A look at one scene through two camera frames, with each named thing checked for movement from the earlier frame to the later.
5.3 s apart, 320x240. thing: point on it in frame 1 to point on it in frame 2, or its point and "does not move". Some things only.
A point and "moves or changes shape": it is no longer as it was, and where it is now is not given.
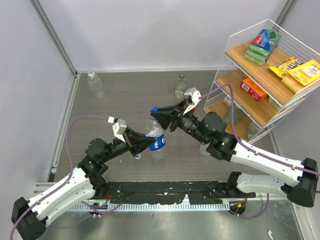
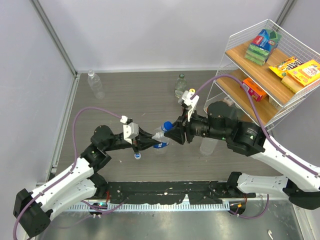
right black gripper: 165,115 to 177,133
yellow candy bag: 281,68 does not move
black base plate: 148,192 does not move
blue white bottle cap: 138,155 does not move
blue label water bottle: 155,146 moves or changes shape
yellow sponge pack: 296,78 does not move
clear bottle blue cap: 202,150 does not move
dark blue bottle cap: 155,109 moves or changes shape
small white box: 227,100 does not move
